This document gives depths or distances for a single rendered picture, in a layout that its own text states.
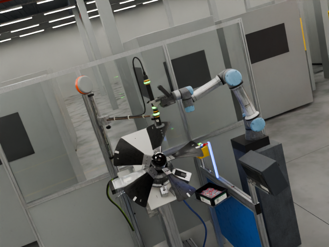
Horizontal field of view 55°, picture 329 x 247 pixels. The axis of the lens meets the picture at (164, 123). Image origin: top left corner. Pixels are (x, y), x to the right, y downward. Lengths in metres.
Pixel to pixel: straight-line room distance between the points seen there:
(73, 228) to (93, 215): 0.22
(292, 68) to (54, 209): 5.11
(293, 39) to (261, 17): 0.81
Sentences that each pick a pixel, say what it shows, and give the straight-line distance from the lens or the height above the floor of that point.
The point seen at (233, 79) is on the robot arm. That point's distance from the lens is 2.44.
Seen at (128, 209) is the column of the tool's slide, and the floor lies 0.62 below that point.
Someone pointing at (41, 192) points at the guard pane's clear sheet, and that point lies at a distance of 3.21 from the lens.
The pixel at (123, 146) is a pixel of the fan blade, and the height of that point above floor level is 1.37.
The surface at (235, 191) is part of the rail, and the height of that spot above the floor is 0.85.
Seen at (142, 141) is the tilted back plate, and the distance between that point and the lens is 2.79.
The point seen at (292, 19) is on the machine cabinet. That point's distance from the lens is 6.74.
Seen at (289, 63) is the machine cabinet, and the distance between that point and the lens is 6.69.
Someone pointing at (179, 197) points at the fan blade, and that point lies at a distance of 2.35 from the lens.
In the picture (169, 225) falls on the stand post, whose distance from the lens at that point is 2.81.
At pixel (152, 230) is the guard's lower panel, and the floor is 0.22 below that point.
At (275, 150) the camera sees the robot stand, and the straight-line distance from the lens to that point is 2.77.
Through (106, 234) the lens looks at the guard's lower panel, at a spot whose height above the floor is 0.39.
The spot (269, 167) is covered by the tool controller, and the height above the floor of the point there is 1.24.
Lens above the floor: 2.07
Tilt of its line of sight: 14 degrees down
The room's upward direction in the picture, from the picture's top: 16 degrees counter-clockwise
